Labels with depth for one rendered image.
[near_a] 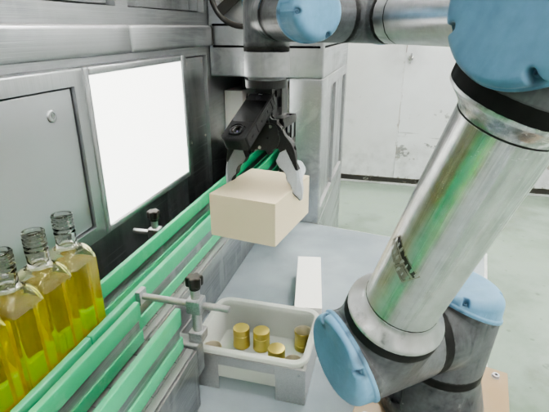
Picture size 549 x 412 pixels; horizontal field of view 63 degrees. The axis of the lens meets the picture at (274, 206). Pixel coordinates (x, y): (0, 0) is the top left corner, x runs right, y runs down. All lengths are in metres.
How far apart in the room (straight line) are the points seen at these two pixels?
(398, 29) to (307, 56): 0.82
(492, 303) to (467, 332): 0.05
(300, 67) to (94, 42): 0.69
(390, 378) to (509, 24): 0.38
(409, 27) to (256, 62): 0.24
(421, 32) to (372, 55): 3.57
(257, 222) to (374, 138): 3.60
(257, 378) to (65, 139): 0.56
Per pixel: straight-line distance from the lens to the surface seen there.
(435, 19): 0.60
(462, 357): 0.65
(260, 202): 0.71
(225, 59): 1.53
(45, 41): 0.88
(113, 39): 1.04
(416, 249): 0.44
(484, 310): 0.63
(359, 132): 4.28
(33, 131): 0.84
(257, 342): 0.95
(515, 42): 0.33
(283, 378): 0.86
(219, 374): 0.91
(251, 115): 0.73
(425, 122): 4.26
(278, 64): 0.74
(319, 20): 0.64
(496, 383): 0.88
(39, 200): 0.86
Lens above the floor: 1.39
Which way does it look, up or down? 22 degrees down
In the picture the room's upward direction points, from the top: straight up
